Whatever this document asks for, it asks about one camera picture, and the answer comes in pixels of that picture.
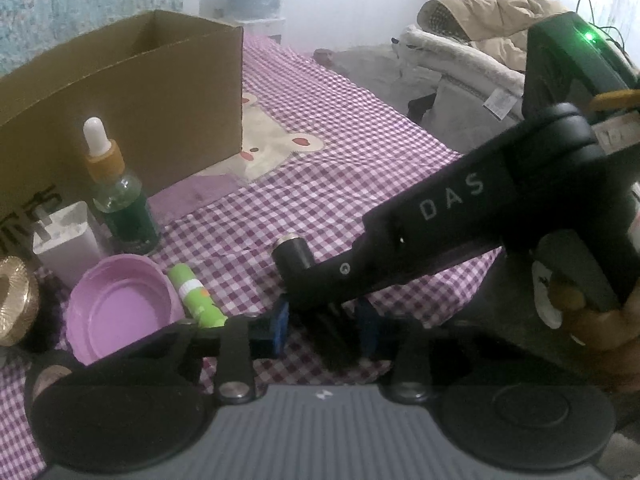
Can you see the green glass dropper bottle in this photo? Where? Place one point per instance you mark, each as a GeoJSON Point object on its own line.
{"type": "Point", "coordinates": [125, 210]}

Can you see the gold metallic roll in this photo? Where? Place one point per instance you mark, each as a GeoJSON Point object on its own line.
{"type": "Point", "coordinates": [17, 305]}

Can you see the green lip balm tube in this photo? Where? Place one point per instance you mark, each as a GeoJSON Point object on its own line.
{"type": "Point", "coordinates": [192, 295]}

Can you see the pink plastic lid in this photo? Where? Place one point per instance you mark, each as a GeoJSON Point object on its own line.
{"type": "Point", "coordinates": [120, 310]}

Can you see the brown cardboard box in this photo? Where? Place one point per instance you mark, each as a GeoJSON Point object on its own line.
{"type": "Point", "coordinates": [165, 120]}

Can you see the grey fabric seat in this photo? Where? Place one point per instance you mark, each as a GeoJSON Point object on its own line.
{"type": "Point", "coordinates": [465, 125]}

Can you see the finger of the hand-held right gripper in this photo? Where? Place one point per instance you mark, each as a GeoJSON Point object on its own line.
{"type": "Point", "coordinates": [315, 272]}
{"type": "Point", "coordinates": [325, 335]}

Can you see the white water dispenser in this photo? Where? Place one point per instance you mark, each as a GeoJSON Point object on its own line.
{"type": "Point", "coordinates": [260, 27]}

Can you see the black tape roll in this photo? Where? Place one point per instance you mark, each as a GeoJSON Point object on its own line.
{"type": "Point", "coordinates": [50, 375]}

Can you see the white fleece blanket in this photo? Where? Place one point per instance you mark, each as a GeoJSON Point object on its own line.
{"type": "Point", "coordinates": [465, 65]}

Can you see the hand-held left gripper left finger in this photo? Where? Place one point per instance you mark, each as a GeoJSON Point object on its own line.
{"type": "Point", "coordinates": [280, 332]}

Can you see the white power adapter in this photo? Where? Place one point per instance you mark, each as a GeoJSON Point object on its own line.
{"type": "Point", "coordinates": [67, 255]}

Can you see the beige jacket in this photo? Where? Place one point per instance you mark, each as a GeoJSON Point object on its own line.
{"type": "Point", "coordinates": [505, 15]}

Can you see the teal floral cloth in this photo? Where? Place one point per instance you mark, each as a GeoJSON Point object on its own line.
{"type": "Point", "coordinates": [75, 5]}

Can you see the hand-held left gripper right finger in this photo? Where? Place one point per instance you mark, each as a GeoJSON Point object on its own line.
{"type": "Point", "coordinates": [367, 330]}

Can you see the person's right hand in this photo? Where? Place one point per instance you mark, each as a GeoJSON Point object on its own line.
{"type": "Point", "coordinates": [605, 340]}

